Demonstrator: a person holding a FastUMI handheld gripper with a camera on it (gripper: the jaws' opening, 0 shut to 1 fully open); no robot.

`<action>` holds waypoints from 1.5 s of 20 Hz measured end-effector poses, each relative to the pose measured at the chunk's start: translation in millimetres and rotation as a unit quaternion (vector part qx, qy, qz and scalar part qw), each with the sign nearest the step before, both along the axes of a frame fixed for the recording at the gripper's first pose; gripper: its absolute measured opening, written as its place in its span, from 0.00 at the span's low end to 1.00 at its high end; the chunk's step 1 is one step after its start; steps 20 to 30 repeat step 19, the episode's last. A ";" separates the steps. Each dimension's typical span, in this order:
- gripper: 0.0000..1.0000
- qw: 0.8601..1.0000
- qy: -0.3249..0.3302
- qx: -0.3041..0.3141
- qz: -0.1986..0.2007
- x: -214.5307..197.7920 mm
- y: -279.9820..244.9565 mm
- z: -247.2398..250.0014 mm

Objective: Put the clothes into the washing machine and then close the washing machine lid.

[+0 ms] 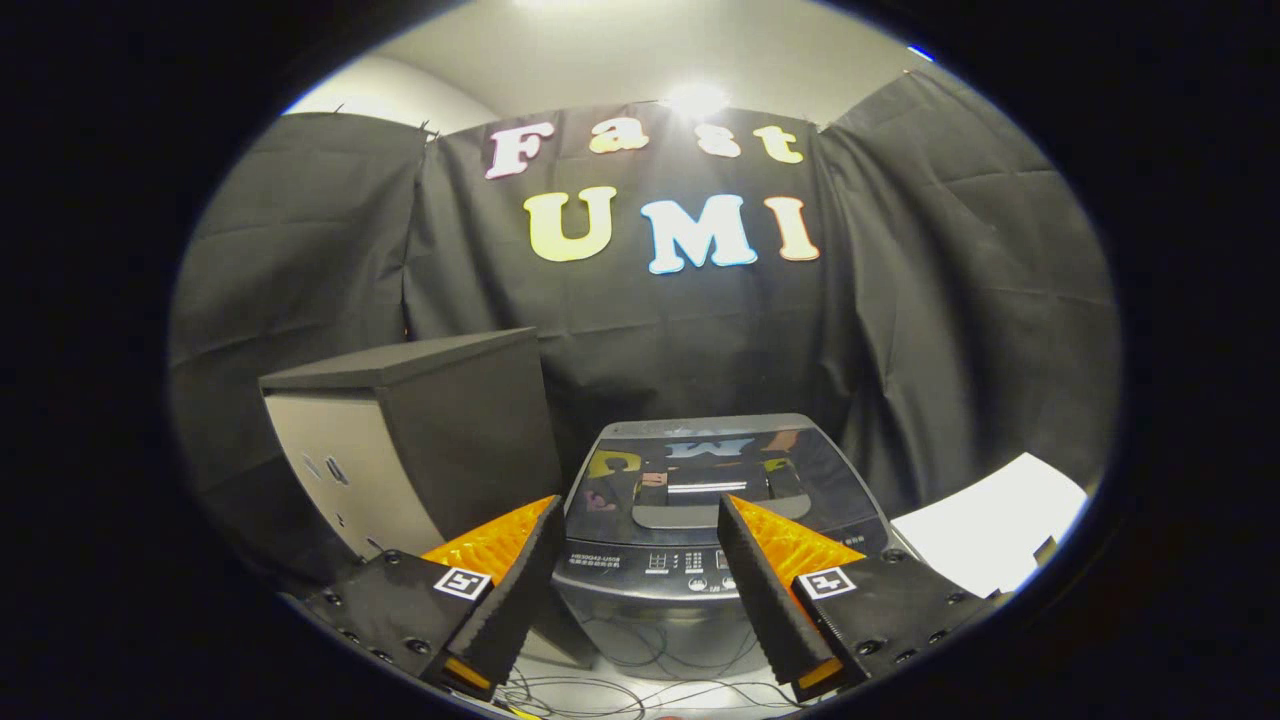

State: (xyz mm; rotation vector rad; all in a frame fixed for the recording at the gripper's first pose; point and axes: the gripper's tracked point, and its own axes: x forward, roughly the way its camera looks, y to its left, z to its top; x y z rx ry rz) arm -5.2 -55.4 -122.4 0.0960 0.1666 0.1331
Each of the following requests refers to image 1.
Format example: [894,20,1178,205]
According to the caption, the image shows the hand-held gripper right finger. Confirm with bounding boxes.
[718,493,1006,703]

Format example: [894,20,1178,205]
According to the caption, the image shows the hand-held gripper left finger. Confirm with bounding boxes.
[305,495,566,701]

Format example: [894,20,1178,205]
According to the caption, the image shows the grey washing machine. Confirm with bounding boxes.
[552,540,891,681]

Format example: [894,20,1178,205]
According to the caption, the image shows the grey cabinet with dark top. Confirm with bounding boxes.
[258,327,601,669]

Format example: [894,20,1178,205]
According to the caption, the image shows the black backdrop cloth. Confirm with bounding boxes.
[168,68,1121,581]

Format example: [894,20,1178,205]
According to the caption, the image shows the round ceiling light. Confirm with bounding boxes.
[660,82,731,121]

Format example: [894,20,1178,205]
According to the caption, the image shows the thin black floor cables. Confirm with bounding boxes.
[490,620,831,720]

